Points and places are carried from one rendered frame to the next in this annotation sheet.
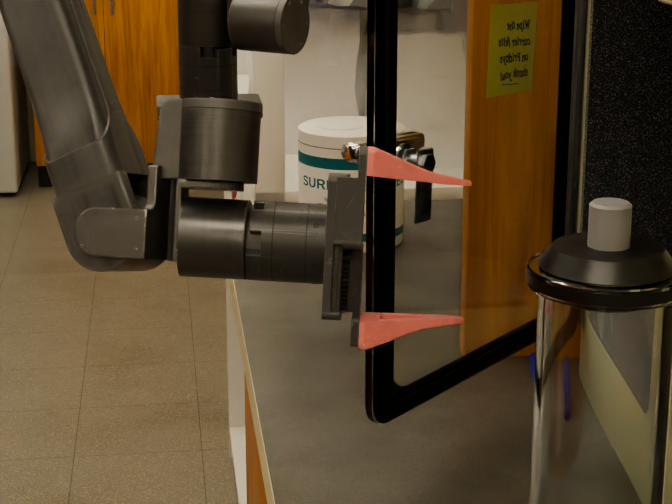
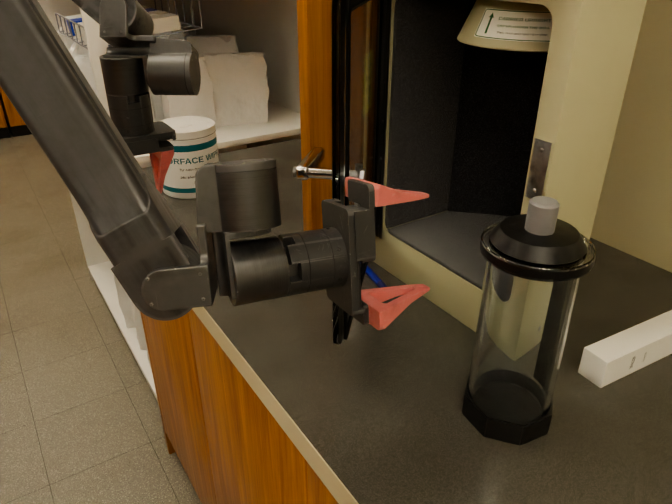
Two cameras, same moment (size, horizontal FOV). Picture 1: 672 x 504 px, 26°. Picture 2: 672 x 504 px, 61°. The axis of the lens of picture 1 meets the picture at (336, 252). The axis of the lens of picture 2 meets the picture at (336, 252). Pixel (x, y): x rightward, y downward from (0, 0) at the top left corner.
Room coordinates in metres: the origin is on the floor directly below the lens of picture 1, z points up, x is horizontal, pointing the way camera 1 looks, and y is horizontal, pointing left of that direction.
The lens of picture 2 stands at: (0.57, 0.21, 1.42)
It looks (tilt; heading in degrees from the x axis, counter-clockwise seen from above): 28 degrees down; 334
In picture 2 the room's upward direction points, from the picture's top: straight up
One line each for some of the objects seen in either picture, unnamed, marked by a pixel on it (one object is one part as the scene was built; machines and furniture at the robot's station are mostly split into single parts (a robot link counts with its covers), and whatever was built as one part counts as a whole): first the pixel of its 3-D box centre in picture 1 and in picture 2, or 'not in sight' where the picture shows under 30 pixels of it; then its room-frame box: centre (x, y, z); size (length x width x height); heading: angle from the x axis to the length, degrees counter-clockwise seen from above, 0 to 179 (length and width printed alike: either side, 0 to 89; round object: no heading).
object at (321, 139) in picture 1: (349, 182); (188, 156); (1.79, -0.02, 1.01); 0.13 x 0.13 x 0.15
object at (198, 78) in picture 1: (208, 81); (132, 118); (1.42, 0.13, 1.21); 0.10 x 0.07 x 0.07; 97
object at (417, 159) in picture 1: (418, 184); (355, 190); (1.09, -0.06, 1.18); 0.02 x 0.02 x 0.06; 53
